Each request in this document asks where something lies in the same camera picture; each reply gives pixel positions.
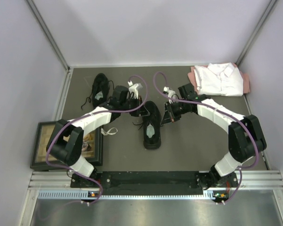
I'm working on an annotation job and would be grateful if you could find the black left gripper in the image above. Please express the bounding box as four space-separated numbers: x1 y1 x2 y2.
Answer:
119 95 149 117

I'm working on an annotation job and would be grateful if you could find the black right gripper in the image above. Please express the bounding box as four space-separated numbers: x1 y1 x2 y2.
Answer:
162 100 189 126

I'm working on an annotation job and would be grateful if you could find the black shoe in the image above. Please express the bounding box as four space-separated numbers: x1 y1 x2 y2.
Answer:
81 73 114 110
142 101 162 150

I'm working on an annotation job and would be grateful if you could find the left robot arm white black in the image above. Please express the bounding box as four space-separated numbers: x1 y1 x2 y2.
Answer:
46 82 149 187

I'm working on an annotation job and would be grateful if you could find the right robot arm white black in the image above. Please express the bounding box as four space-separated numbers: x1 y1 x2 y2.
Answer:
161 83 267 189

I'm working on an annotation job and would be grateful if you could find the white ribbon loop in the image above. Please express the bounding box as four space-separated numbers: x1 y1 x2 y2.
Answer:
101 128 118 136

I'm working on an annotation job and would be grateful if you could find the black framed compartment box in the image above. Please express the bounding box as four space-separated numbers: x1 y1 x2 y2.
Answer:
30 121 103 171

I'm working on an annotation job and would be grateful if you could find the white folded shirt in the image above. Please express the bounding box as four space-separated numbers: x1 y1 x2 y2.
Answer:
193 62 244 97

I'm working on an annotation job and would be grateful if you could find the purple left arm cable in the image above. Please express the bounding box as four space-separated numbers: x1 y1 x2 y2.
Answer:
46 75 148 205

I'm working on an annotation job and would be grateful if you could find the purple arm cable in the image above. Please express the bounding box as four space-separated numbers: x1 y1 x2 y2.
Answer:
46 75 148 205
154 72 259 204

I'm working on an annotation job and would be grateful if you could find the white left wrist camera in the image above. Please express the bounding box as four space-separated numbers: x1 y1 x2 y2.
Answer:
128 81 143 99

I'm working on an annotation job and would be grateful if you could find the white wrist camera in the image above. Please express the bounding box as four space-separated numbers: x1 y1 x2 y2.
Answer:
128 81 143 99
163 87 178 104

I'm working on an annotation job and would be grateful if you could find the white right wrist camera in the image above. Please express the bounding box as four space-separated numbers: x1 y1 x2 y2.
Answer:
163 87 178 104

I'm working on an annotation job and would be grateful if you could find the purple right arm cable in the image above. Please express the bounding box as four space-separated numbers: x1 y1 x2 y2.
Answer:
154 72 259 204

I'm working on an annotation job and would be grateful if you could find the black base plate strip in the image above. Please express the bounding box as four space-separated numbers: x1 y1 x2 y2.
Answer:
70 170 239 195

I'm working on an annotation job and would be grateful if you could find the white slotted cable duct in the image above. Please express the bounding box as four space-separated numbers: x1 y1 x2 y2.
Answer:
38 190 225 200

